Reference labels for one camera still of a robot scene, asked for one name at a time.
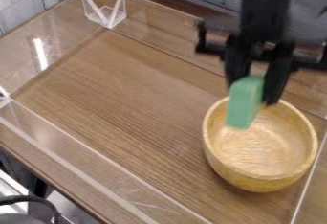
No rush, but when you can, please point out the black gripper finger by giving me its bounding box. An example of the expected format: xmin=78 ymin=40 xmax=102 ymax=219
xmin=262 ymin=41 xmax=294 ymax=105
xmin=222 ymin=34 xmax=250 ymax=86

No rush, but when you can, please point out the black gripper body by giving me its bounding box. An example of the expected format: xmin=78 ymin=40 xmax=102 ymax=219
xmin=194 ymin=20 xmax=327 ymax=72

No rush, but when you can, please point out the green block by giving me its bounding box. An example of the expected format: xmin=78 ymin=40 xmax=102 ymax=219
xmin=225 ymin=76 xmax=264 ymax=129

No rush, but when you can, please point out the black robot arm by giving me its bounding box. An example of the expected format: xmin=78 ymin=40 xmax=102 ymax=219
xmin=194 ymin=0 xmax=327 ymax=105

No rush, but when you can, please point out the brown wooden bowl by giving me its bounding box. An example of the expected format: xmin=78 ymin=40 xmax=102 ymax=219
xmin=201 ymin=98 xmax=318 ymax=192

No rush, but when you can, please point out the clear acrylic corner bracket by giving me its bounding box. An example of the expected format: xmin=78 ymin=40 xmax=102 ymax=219
xmin=81 ymin=0 xmax=126 ymax=29

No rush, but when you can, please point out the clear acrylic enclosure wall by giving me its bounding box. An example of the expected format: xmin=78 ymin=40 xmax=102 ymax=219
xmin=0 ymin=87 xmax=213 ymax=224

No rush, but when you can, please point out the black cable lower left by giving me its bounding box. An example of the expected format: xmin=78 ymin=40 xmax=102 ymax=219
xmin=0 ymin=194 xmax=64 ymax=224

